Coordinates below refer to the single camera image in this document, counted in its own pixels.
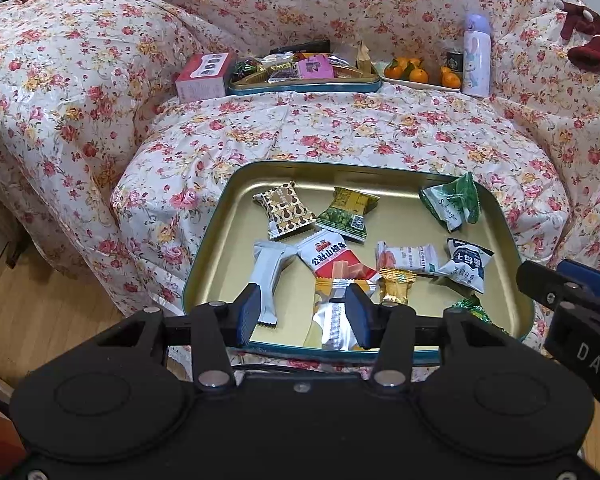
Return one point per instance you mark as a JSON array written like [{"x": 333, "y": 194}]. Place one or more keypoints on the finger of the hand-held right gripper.
[
  {"x": 592, "y": 275},
  {"x": 545, "y": 285}
]

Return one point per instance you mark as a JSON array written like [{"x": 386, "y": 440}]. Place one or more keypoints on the gold candy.
[{"x": 397, "y": 287}]

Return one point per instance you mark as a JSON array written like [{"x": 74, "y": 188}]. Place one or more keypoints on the green white snack packet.
[{"x": 450, "y": 202}]

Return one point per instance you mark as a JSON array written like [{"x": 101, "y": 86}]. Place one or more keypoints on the green purple foil candy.
[{"x": 245, "y": 67}]

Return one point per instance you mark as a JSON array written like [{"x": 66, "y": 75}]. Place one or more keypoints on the white fruit plate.
[{"x": 430, "y": 86}]

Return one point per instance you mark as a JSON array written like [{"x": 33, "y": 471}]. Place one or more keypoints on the dark red plush toy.
[{"x": 592, "y": 35}]

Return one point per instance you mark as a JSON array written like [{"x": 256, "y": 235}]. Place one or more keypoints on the silver orange snack packet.
[{"x": 330, "y": 321}]

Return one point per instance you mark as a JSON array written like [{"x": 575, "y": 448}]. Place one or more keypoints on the pink white cardboard box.
[{"x": 202, "y": 80}]

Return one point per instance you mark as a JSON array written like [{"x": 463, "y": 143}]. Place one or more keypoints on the white bottle with purple cap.
[{"x": 476, "y": 55}]

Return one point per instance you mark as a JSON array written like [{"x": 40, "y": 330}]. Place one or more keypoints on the dark drink can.
[{"x": 455, "y": 62}]

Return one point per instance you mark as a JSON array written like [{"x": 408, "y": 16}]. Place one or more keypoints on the black flat box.
[{"x": 300, "y": 49}]

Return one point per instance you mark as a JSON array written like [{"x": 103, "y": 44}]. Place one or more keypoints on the grey white long snack packet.
[{"x": 270, "y": 270}]

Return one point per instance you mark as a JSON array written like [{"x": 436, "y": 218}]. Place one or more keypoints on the brown gold patterned snack packet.
[{"x": 285, "y": 210}]

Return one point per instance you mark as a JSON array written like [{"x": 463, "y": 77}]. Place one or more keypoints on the teal tin tray with snacks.
[{"x": 305, "y": 86}]

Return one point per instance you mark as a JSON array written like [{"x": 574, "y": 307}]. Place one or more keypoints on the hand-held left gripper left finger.
[{"x": 247, "y": 311}]

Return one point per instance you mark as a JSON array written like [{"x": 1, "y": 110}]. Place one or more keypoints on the pink snack packet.
[{"x": 312, "y": 67}]

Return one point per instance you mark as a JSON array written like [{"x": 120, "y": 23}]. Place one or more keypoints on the orange white snack packet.
[{"x": 410, "y": 257}]

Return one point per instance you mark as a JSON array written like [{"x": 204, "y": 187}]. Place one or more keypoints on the red white snack packet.
[{"x": 330, "y": 255}]

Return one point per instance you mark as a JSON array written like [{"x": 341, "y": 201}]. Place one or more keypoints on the gold tin tray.
[{"x": 330, "y": 175}]

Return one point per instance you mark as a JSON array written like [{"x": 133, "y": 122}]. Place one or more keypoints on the yellow green snack packet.
[{"x": 347, "y": 212}]

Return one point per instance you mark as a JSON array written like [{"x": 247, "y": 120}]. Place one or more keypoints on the dark sofa leg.
[{"x": 15, "y": 252}]

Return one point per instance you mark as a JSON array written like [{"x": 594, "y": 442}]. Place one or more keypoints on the floral sofa cover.
[{"x": 330, "y": 130}]

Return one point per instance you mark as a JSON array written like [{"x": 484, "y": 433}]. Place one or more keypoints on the blue white snack packet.
[{"x": 462, "y": 265}]

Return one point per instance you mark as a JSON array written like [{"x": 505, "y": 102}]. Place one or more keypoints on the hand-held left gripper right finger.
[{"x": 357, "y": 317}]

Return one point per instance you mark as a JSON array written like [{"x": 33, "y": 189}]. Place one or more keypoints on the beige crumpled packet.
[{"x": 364, "y": 57}]

